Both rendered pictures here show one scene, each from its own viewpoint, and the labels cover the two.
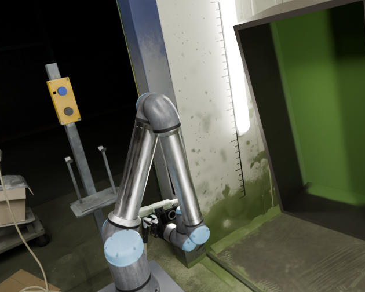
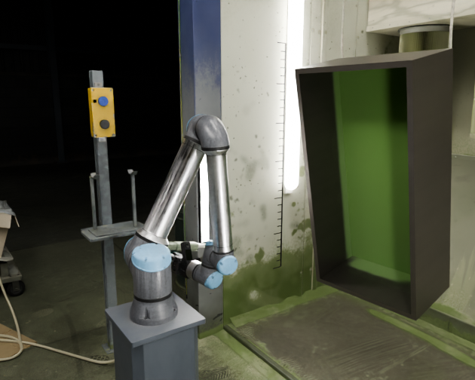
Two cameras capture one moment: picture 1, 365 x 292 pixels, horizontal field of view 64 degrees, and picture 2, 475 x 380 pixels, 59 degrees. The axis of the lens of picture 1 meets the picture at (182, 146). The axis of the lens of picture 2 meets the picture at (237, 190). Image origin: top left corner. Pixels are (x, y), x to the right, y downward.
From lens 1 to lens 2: 0.61 m
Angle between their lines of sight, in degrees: 7
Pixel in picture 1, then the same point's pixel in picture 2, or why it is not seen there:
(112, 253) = (141, 257)
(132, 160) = (173, 176)
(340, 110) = (390, 176)
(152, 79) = (201, 108)
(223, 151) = (264, 207)
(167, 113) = (219, 133)
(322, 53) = (379, 113)
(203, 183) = (235, 240)
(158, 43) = (215, 72)
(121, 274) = (145, 280)
